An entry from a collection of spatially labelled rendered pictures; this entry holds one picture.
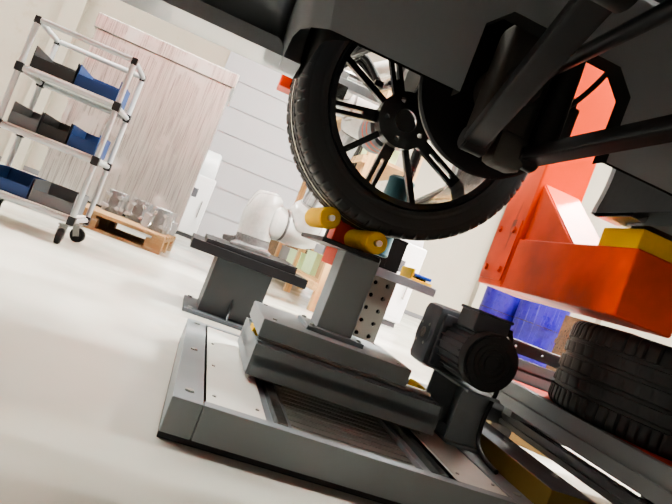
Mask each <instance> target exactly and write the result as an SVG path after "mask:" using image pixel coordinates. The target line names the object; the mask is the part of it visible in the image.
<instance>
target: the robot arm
mask: <svg viewBox="0 0 672 504"><path fill-rule="evenodd" d="M373 64H374V66H375V68H376V70H377V72H378V74H379V76H380V78H382V77H387V76H390V71H389V63H388V60H384V61H379V62H374V63H373ZM343 102H346V103H350V104H354V105H358V106H363V107H367V108H371V109H375V110H376V109H378V107H379V106H377V105H375V104H373V103H371V102H368V101H366V100H364V99H362V98H360V97H358V96H355V95H353V94H351V93H349V92H347V93H346V95H345V98H344V101H343ZM336 108H337V109H341V110H346V111H350V112H354V113H359V114H361V112H359V111H355V110H350V109H346V108H342V107H337V106H336ZM336 116H338V117H340V118H342V121H341V131H340V132H339V135H340V138H341V141H342V144H343V146H345V145H347V144H349V143H352V142H354V141H356V140H358V139H359V138H358V131H359V127H360V125H361V123H362V122H363V120H359V119H355V118H351V117H346V116H342V115H338V114H336ZM357 148H358V147H356V148H354V149H352V150H350V151H348V152H346V153H347V155H348V157H349V158H350V160H351V159H352V157H353V155H354V153H355V152H356V150H357ZM312 193H313V192H310V191H309V189H308V191H307V193H306V195H305V197H304V198H303V199H302V200H299V201H297V202H295V204H294V205H293V206H291V207H290V208H289V209H287V208H285V207H284V206H283V203H284V202H283V200H282V198H281V197H280V196H279V194H277V193H273V192H269V191H265V190H259V191H257V192H256V193H254V194H253V195H252V197H251V198H250V199H249V201H248V202H247V204H246V206H245V208H244V211H243V213H242V216H241V219H240V222H239V227H238V230H237V233H236V235H230V234H225V233H224V234H223V236H222V238H223V239H225V240H227V241H229V242H230V244H232V245H235V246H238V247H241V248H244V249H247V250H250V251H253V252H256V253H259V254H262V255H265V256H268V257H270V255H271V254H270V253H269V252H268V248H269V244H270V241H271V240H276V241H279V242H281V243H283V244H286V245H289V246H292V247H296V248H301V249H313V248H315V246H316V244H320V243H318V242H315V241H312V240H310V239H307V238H305V237H302V236H301V234H302V232H303V233H309V234H314V235H319V236H324V234H325V232H326V229H324V228H315V227H310V226H309V225H307V223H306V222H305V218H304V217H305V213H306V212H307V210H309V209H310V208H317V207H323V206H322V205H321V204H320V203H319V200H316V198H315V197H314V196H313V195H312ZM320 245H321V244H320Z"/></svg>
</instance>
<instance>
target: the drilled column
mask: <svg viewBox="0 0 672 504"><path fill-rule="evenodd" d="M396 284H397V283H395V282H392V281H390V280H387V279H385V278H382V277H380V276H377V275H375V277H374V280H373V283H372V285H371V288H370V290H369V293H368V295H367V298H366V301H365V303H364V306H363V308H362V311H361V314H360V316H359V319H358V321H357V324H356V327H355V329H354V332H353V334H352V335H353V336H355V337H358V338H360V339H363V340H366V341H369V342H372V343H374V341H375V339H376V336H377V333H378V331H379V328H380V326H381V323H382V320H383V318H384V315H385V313H386V310H387V307H388V305H389V302H390V300H391V297H392V294H393V292H394V289H395V287H396Z"/></svg>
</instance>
